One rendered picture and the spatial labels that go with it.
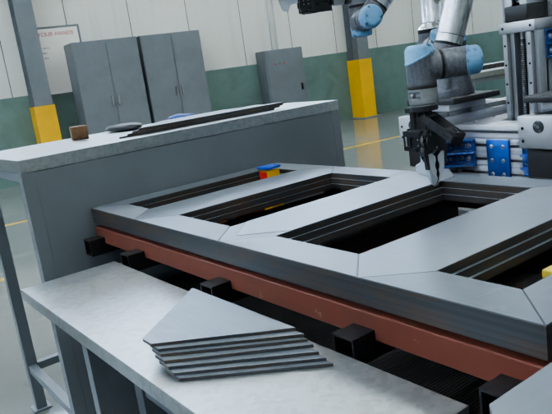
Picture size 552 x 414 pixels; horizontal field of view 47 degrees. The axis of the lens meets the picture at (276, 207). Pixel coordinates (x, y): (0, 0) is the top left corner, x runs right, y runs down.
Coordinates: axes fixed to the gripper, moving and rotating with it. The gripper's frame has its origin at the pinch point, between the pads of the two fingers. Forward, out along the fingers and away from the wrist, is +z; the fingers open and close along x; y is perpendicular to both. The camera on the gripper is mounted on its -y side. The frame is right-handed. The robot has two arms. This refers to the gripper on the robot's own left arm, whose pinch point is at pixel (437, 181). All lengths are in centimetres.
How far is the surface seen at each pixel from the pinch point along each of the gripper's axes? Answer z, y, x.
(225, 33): -107, 863, -499
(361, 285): 2, -35, 62
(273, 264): 3, -10, 62
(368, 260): 1, -30, 55
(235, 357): 10, -24, 82
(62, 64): -87, 891, -215
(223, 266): 7, 10, 62
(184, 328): 8, -11, 84
